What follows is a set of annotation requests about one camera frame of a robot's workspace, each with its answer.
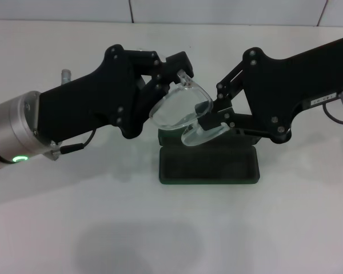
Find clear transparent glasses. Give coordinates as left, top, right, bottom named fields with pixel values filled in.
left=148, top=68, right=231, bottom=148

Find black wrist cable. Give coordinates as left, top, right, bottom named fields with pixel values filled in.
left=322, top=100, right=343, bottom=124
left=52, top=128, right=98, bottom=155

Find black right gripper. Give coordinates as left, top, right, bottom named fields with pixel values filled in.
left=201, top=37, right=343, bottom=144

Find green glasses case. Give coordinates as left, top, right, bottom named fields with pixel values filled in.
left=157, top=128, right=261, bottom=186

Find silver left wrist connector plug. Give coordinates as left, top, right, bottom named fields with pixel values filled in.
left=60, top=68, right=73, bottom=86

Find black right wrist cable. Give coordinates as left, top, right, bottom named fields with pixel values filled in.
left=322, top=100, right=343, bottom=124

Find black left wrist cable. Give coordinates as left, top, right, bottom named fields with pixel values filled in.
left=52, top=128, right=98, bottom=155

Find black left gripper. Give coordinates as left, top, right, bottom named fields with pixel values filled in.
left=36, top=43, right=195, bottom=140

